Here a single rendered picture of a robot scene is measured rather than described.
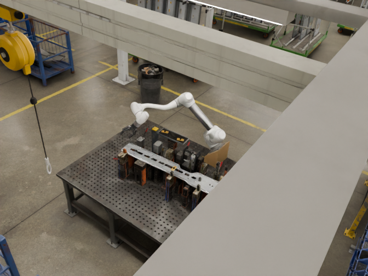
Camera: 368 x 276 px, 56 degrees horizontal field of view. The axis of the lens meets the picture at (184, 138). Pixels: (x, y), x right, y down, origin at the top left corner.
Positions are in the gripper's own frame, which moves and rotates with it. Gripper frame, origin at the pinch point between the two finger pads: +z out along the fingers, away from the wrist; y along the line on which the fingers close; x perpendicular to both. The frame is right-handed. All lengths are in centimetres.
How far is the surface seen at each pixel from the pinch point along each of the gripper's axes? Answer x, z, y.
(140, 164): -52, -7, 2
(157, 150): -35.1, -22.4, 22.3
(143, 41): -213, -175, -203
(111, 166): -16.1, 40.7, 6.2
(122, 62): 312, 45, 125
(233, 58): -234, -190, -195
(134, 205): -85, 24, 8
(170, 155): -48, -32, 30
